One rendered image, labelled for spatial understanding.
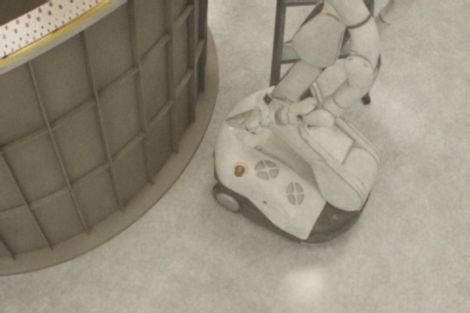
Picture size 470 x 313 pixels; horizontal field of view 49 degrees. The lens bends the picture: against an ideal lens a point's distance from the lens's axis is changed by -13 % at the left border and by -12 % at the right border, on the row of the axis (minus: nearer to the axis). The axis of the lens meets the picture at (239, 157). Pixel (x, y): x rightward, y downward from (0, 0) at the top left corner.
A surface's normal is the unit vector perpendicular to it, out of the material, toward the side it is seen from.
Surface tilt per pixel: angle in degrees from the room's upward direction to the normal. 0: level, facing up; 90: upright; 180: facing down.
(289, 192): 38
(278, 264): 0
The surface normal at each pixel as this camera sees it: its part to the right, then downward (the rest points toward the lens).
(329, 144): 0.39, -0.35
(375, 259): 0.05, -0.55
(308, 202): 0.58, -0.18
